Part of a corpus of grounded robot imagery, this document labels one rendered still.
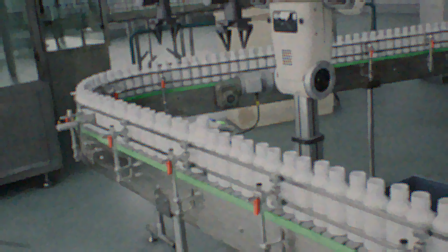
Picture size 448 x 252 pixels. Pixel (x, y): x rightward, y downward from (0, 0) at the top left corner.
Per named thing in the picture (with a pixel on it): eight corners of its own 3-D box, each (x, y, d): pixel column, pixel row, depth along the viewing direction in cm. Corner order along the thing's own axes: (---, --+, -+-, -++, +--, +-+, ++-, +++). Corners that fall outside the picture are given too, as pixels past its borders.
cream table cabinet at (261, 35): (310, 102, 685) (305, 2, 654) (335, 113, 628) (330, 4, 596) (223, 117, 656) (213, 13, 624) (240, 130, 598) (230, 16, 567)
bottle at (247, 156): (265, 194, 169) (261, 140, 164) (249, 200, 166) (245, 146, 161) (253, 189, 174) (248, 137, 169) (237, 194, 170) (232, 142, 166)
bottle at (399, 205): (411, 248, 130) (410, 180, 126) (417, 261, 125) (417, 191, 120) (384, 249, 131) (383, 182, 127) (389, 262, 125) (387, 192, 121)
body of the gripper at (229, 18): (252, 23, 183) (251, -1, 181) (226, 27, 178) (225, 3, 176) (240, 22, 188) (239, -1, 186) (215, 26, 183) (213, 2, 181)
